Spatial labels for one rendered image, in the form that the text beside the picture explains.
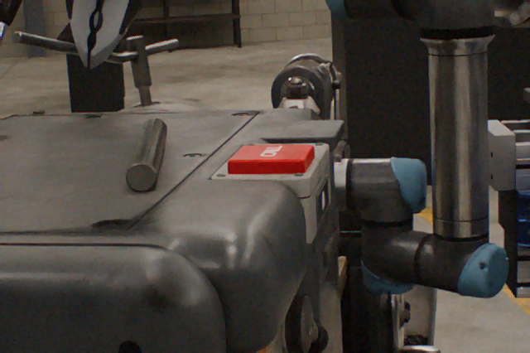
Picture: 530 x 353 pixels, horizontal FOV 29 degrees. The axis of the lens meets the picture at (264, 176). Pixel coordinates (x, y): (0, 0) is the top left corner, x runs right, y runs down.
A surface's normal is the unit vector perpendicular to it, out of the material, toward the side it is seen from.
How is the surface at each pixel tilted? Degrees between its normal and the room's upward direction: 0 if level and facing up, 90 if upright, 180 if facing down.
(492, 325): 0
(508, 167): 90
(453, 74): 91
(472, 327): 0
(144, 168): 90
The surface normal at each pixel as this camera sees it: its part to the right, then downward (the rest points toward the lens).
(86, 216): -0.05, -0.98
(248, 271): 0.42, -0.14
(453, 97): -0.33, 0.24
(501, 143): -0.01, 0.22
